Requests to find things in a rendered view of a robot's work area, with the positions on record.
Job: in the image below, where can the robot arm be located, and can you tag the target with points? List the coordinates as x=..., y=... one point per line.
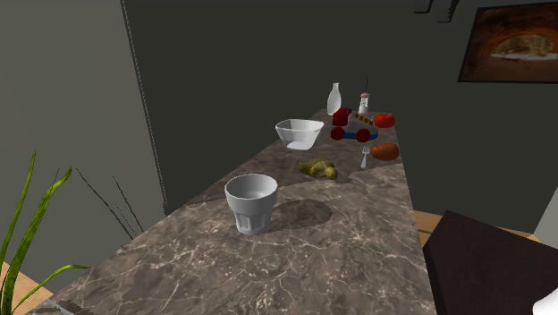
x=548, y=305

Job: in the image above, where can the clear glass bowl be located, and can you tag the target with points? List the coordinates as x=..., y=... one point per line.
x=299, y=131

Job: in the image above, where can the yellow-green lumpy object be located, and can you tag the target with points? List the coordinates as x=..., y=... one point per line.
x=319, y=169

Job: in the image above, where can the white faceted cup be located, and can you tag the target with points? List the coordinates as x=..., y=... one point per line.
x=250, y=200

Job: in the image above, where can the white glass bottle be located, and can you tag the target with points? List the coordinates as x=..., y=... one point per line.
x=334, y=101

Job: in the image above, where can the red and blue toy vehicle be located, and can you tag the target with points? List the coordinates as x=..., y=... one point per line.
x=354, y=125

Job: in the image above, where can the silver fork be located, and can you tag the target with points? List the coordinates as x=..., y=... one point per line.
x=365, y=157

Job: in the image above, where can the white pepper mill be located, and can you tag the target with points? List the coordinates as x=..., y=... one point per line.
x=363, y=103

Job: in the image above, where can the orange-brown potato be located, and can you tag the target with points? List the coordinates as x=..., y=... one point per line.
x=385, y=151

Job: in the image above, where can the red tomato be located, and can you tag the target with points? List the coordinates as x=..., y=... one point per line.
x=385, y=120

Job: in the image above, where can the green leafy plant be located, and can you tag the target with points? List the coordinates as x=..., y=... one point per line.
x=21, y=244

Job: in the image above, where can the framed orange wall picture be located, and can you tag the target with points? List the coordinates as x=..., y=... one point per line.
x=514, y=43

